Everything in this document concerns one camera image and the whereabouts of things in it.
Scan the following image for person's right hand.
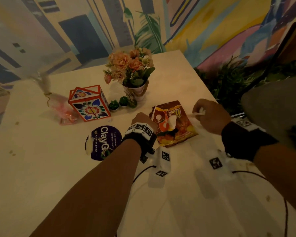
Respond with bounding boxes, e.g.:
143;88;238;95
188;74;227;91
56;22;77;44
192;98;232;135

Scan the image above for person's left hand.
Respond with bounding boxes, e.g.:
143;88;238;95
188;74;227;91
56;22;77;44
131;112;159;129

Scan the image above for white tissue piece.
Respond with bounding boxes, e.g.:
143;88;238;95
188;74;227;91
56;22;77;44
187;107;206;119

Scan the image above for orange snack packet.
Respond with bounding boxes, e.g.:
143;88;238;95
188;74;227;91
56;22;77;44
150;100;199;148

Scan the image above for person's right forearm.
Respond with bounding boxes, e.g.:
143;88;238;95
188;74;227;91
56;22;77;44
252;143;296;218

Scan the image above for person's left forearm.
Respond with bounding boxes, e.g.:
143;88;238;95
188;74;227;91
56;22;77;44
29;139;142;237

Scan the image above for green leafy plants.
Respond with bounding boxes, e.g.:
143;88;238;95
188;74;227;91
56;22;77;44
194;56;296;117

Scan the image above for grey upholstered seat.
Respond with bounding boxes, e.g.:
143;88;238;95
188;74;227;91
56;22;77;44
240;76;296;151

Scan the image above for pink flower bouquet in pot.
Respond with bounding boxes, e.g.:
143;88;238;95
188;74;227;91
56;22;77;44
103;47;156;102

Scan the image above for round dark purple sticker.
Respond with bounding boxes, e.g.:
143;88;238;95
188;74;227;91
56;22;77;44
84;125;123;161

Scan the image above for flower-printed orange paper box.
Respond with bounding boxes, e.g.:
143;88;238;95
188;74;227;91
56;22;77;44
68;85;111;122

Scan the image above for clear bag with pink sweets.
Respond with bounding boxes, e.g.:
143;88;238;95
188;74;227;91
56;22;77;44
29;72;80;126

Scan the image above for black right wrist strap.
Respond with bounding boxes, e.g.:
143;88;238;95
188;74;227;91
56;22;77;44
221;117;279;162

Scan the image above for black wrist strap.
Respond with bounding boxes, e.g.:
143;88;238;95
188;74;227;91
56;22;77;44
221;117;279;162
122;122;157;164

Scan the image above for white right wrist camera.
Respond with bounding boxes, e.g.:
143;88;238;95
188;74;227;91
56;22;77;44
194;149;234;183

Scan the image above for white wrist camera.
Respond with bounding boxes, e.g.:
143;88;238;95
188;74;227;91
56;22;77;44
194;149;234;183
148;146;172;188

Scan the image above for black left wrist strap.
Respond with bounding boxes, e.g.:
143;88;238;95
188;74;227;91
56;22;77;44
122;122;157;164

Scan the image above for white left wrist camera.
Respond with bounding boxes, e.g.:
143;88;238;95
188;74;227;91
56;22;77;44
148;146;172;188

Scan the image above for black left camera cable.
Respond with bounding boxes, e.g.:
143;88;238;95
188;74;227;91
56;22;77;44
132;165;157;184

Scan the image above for black camera cable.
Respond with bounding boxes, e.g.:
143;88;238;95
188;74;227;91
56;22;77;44
132;165;157;184
232;170;289;237

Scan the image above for black right camera cable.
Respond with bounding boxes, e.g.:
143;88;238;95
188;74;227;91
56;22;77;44
232;170;289;237

